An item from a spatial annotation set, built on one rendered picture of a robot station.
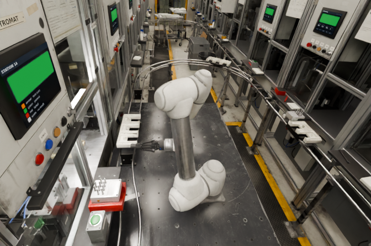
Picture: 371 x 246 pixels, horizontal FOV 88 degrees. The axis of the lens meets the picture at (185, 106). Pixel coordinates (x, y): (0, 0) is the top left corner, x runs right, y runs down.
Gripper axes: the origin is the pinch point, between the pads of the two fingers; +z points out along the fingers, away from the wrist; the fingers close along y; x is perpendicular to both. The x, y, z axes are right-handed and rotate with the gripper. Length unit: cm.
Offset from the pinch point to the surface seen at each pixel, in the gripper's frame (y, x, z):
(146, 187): -19.8, 20.5, -7.7
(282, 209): -86, 10, -142
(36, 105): 70, 53, 17
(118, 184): 13.5, 40.2, 3.7
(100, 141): 3.1, -2.1, 24.0
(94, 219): 16, 57, 10
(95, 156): 3.2, 11.9, 23.4
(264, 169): -87, -40, -147
